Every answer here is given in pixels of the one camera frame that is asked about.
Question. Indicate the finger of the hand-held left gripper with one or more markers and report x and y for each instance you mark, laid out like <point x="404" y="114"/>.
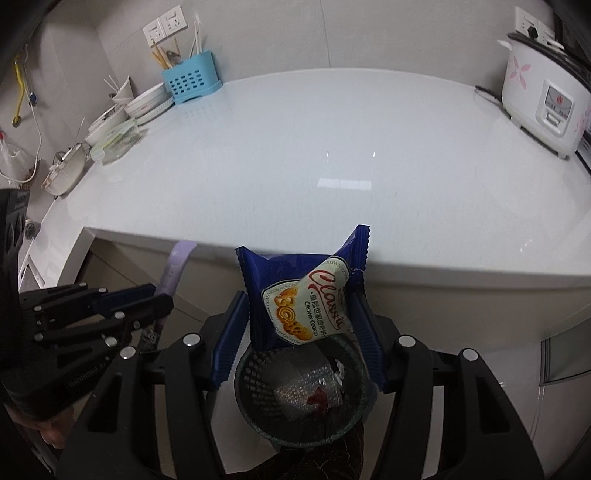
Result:
<point x="134" y="295"/>
<point x="152" y="307"/>

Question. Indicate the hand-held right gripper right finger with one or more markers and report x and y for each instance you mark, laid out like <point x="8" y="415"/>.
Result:
<point x="369" y="341"/>

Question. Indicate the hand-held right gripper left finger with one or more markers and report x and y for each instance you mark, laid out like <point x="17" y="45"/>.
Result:
<point x="228" y="341"/>

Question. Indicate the black mesh wastebasket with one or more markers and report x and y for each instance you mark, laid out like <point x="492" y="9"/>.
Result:
<point x="258" y="369"/>

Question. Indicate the purple snack bar wrapper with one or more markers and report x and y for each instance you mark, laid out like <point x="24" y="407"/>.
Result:
<point x="178" y="263"/>

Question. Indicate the red tassel ornament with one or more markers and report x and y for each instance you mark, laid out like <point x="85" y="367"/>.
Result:
<point x="317" y="398"/>

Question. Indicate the blue cookie packet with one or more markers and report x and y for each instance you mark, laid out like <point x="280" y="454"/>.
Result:
<point x="277" y="281"/>

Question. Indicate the clear bubble wrap sheet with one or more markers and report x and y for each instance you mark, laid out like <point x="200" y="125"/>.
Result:
<point x="295" y="387"/>

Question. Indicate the person's left hand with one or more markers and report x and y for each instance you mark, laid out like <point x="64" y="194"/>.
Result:
<point x="53" y="434"/>

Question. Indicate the round sink strainer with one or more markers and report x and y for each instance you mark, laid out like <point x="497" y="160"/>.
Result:
<point x="31" y="230"/>

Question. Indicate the white pot with glass lid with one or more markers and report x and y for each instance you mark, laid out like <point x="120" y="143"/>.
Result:
<point x="67" y="170"/>

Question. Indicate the clear green-clipped food container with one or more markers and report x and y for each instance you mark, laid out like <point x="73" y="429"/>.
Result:
<point x="115" y="143"/>

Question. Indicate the clear plastic bag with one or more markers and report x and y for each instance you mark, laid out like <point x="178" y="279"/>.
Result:
<point x="16" y="159"/>

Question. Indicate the white ceramic plate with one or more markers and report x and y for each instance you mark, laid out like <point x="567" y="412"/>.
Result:
<point x="161" y="113"/>

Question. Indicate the white ceramic bowl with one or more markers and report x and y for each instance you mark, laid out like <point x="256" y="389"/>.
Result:
<point x="145" y="99"/>

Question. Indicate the white paper cup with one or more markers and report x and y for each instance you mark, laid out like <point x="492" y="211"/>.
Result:
<point x="124" y="92"/>

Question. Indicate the thin white straws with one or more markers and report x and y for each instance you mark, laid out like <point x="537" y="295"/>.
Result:
<point x="113" y="85"/>

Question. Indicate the blue plastic utensil holder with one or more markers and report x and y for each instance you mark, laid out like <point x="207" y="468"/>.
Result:
<point x="194" y="78"/>

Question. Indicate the yellow hooked tube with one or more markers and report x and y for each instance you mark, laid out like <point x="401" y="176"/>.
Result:
<point x="19" y="87"/>

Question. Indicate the bundle of wooden chopsticks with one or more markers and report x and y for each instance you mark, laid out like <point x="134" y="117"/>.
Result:
<point x="161" y="57"/>

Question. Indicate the white flowered rice cooker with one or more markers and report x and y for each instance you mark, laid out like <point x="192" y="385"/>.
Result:
<point x="521" y="92"/>

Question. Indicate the black power plug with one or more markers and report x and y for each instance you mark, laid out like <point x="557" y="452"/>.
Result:
<point x="532" y="32"/>

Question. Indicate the black metal kitchen rack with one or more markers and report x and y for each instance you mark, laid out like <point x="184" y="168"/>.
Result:
<point x="570" y="27"/>

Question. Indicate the white wall socket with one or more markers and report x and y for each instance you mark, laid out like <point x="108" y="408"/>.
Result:
<point x="547" y="31"/>
<point x="173" y="21"/>
<point x="524" y="18"/>
<point x="154" y="32"/>

